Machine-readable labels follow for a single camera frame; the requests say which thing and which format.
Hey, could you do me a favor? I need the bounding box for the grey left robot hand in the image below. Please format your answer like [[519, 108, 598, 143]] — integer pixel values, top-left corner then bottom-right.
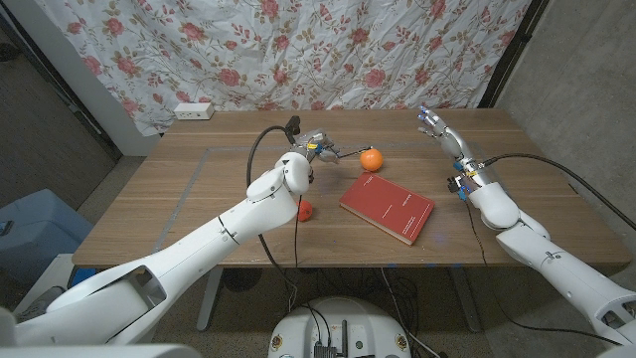
[[292, 127, 344, 165]]

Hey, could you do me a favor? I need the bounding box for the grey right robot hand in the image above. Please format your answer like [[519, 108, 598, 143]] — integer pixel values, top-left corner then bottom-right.
[[416, 105, 481, 173]]

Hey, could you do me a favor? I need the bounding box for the black mechanical pencil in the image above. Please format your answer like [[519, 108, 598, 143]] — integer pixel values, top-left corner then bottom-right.
[[337, 145, 373, 159]]

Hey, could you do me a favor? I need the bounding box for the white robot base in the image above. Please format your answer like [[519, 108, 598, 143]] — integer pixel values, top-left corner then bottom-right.
[[267, 296, 412, 358]]

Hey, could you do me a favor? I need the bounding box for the clear spray bottle black top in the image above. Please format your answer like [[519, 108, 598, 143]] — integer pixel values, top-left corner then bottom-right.
[[284, 114, 305, 148]]

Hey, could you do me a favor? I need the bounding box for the red notebook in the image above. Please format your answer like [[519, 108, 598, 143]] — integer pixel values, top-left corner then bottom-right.
[[339, 170, 436, 248]]

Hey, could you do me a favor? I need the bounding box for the orange fruit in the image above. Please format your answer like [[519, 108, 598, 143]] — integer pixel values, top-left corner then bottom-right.
[[360, 147, 385, 173]]

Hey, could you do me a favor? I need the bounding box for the red ball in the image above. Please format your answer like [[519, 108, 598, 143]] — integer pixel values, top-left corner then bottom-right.
[[296, 199, 315, 223]]

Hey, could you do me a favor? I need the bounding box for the black backdrop pole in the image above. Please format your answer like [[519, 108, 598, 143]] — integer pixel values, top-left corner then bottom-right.
[[477, 0, 551, 109]]

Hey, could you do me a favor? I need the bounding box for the floral fabric backdrop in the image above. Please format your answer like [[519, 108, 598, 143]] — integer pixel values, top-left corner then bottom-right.
[[34, 0, 533, 137]]

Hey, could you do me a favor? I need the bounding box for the white power strip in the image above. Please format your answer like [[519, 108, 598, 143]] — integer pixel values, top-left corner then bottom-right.
[[173, 101, 216, 121]]

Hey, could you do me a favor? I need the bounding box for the black round floor fan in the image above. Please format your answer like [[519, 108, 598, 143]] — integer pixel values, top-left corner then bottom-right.
[[221, 268, 263, 292]]

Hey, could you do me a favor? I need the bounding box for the metal table leg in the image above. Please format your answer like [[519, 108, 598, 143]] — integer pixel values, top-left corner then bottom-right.
[[196, 268, 225, 332], [449, 266, 483, 333]]

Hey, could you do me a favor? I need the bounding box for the blue black floor object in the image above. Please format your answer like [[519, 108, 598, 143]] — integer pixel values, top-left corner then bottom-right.
[[69, 268, 98, 289]]

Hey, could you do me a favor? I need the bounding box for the blue storage bin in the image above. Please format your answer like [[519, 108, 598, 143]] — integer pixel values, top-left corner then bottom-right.
[[0, 188, 95, 284]]

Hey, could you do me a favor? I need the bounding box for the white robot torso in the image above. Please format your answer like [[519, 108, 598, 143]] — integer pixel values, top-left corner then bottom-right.
[[0, 343, 203, 358]]

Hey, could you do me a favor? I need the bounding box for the person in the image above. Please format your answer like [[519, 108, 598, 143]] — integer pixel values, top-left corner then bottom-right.
[[19, 285, 66, 319]]

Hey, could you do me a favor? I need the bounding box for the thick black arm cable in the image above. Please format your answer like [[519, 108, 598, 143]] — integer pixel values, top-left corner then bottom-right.
[[479, 152, 636, 231], [245, 124, 299, 312]]

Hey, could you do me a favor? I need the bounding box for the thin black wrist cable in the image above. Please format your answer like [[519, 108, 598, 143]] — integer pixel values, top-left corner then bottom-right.
[[464, 198, 491, 269], [291, 193, 302, 312]]

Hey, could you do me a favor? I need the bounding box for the white floor cable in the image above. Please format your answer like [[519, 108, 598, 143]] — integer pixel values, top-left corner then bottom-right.
[[380, 268, 441, 358]]

